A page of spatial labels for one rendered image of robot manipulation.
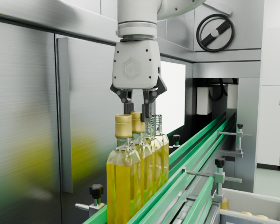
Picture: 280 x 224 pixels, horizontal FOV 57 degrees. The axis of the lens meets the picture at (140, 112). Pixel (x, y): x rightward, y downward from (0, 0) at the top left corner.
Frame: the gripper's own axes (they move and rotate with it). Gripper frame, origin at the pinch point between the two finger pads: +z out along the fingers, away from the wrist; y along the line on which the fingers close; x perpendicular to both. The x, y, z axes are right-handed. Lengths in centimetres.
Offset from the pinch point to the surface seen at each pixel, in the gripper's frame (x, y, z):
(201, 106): 119, -12, 11
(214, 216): 14.8, 15.0, 28.7
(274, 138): 381, 40, 85
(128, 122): -6.6, 1.2, 1.3
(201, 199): 5.6, 13.4, 20.2
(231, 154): 85, 11, 31
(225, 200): 41, 14, 36
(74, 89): -6.2, -12.2, -5.1
